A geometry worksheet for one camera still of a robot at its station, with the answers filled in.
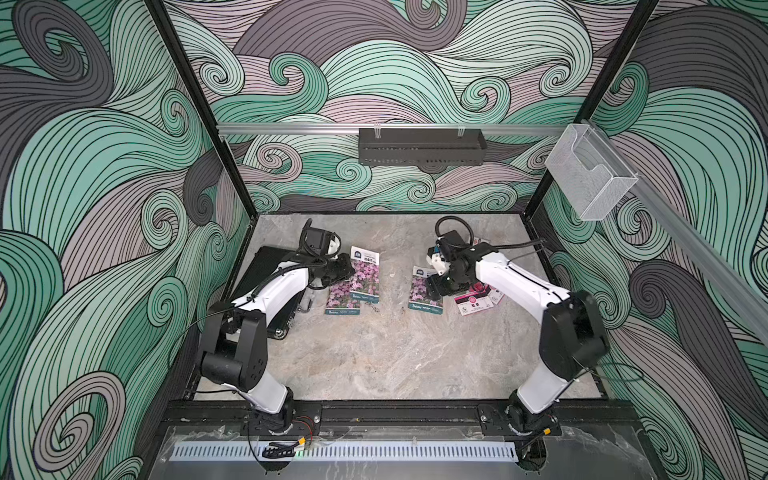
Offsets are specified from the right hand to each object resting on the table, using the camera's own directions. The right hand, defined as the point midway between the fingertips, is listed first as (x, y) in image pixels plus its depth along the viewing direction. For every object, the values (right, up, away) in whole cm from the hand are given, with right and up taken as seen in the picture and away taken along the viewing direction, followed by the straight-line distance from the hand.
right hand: (435, 292), depth 88 cm
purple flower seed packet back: (-4, -3, +7) cm, 9 cm away
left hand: (-24, +7, 0) cm, 25 cm away
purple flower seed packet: (-21, +2, +2) cm, 21 cm away
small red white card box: (+21, +15, +23) cm, 34 cm away
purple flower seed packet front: (-30, -4, +7) cm, 31 cm away
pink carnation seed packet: (+14, -5, +7) cm, 16 cm away
